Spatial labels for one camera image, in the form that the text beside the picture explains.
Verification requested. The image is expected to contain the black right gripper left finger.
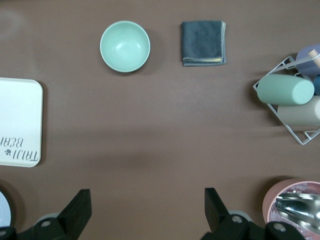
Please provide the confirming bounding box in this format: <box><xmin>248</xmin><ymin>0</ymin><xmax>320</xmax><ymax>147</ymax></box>
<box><xmin>17</xmin><ymin>188</ymin><xmax>92</xmax><ymax>240</ymax></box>

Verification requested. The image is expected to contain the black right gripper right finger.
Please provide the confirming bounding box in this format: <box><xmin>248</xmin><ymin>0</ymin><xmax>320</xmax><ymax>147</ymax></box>
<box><xmin>202</xmin><ymin>187</ymin><xmax>307</xmax><ymax>240</ymax></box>

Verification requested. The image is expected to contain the lavender white plate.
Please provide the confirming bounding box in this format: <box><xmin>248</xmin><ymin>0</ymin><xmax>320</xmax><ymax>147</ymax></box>
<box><xmin>0</xmin><ymin>190</ymin><xmax>13</xmax><ymax>228</ymax></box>

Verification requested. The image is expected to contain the pink bowl with ice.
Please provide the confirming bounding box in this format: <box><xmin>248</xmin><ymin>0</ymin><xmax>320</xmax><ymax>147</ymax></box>
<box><xmin>262</xmin><ymin>177</ymin><xmax>320</xmax><ymax>240</ymax></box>

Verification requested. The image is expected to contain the metal scoop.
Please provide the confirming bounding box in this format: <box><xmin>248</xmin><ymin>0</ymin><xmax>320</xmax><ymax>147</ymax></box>
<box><xmin>274</xmin><ymin>189</ymin><xmax>320</xmax><ymax>232</ymax></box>

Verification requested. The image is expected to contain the cream tray with bear print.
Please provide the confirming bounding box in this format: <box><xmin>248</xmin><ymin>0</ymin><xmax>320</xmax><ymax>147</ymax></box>
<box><xmin>0</xmin><ymin>77</ymin><xmax>44</xmax><ymax>168</ymax></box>

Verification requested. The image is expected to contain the beige plastic cup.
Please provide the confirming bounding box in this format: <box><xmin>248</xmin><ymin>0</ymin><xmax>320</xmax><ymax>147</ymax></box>
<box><xmin>276</xmin><ymin>96</ymin><xmax>320</xmax><ymax>127</ymax></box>

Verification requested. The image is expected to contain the green plastic cup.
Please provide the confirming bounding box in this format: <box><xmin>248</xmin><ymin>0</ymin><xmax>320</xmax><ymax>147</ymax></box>
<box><xmin>256</xmin><ymin>73</ymin><xmax>315</xmax><ymax>106</ymax></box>

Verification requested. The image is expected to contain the dark blue plastic cup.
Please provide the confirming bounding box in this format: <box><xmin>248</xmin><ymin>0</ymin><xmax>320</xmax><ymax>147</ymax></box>
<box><xmin>312</xmin><ymin>74</ymin><xmax>320</xmax><ymax>96</ymax></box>

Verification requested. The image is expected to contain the dark grey folded cloth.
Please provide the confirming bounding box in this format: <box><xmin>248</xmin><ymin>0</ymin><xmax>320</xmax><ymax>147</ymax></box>
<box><xmin>180</xmin><ymin>20</ymin><xmax>228</xmax><ymax>68</ymax></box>

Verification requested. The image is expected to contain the mint green bowl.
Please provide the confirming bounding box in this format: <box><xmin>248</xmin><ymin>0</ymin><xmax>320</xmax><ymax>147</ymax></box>
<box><xmin>99</xmin><ymin>20</ymin><xmax>151</xmax><ymax>73</ymax></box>

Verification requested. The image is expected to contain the purple plastic cup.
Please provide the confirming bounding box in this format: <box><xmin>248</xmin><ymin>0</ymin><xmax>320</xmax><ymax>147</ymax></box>
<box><xmin>296</xmin><ymin>43</ymin><xmax>320</xmax><ymax>80</ymax></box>

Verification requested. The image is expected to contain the white wire cup rack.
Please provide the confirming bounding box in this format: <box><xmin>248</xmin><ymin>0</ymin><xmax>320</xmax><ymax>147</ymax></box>
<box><xmin>252</xmin><ymin>56</ymin><xmax>320</xmax><ymax>146</ymax></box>

